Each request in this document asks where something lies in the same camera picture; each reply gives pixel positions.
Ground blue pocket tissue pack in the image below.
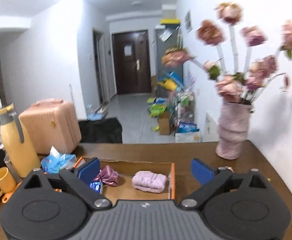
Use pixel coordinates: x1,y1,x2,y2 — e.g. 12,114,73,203
89,181,103,194

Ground pink satin bow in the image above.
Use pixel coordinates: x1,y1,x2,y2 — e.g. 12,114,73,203
93,165,119,187

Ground orange cardboard box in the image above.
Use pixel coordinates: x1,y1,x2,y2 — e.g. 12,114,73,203
74,157,175,204

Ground black bag on floor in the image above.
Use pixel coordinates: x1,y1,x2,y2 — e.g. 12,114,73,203
79,118,122,144

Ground pink textured vase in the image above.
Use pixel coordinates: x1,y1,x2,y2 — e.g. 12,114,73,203
216,101,252,160

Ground pink suitcase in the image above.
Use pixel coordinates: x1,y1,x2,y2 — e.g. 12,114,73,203
19,99,81,155

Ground yellow thermos jug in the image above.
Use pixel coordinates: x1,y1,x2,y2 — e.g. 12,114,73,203
0,104,41,178

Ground folded lilac towel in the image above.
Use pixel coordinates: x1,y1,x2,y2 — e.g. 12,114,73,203
132,171,167,193

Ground yellow mug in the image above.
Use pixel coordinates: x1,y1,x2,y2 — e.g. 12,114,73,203
0,167,17,197

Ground green snack bag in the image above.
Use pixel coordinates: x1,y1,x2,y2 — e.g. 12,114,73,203
149,103,167,118

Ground dried pink roses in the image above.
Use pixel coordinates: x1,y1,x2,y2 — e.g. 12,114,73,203
161,2,292,105

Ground dark brown door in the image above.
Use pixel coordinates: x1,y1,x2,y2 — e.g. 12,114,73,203
112,30,151,95

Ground grey refrigerator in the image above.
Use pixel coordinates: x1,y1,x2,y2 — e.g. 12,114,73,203
155,24,183,98

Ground yellow box on fridge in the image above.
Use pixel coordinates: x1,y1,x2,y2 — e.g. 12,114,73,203
161,18,181,25

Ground wire storage cart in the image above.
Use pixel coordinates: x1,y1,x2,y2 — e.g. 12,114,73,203
169,89,195,128

